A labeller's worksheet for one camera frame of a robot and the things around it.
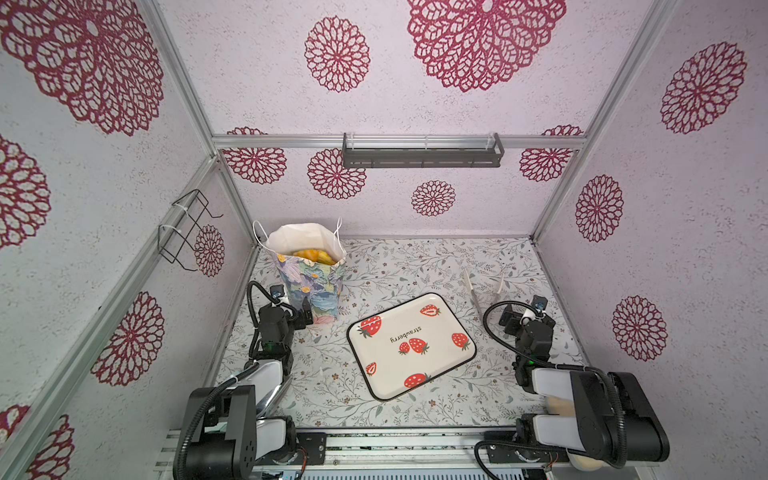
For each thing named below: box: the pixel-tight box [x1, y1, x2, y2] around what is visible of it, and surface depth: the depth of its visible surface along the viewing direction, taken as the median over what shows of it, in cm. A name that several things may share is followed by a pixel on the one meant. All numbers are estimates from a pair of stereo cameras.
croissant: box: [294, 249, 336, 265], surface depth 93 cm
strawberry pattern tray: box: [346, 293, 477, 401], surface depth 94 cm
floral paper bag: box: [253, 218, 347, 321], surface depth 89 cm
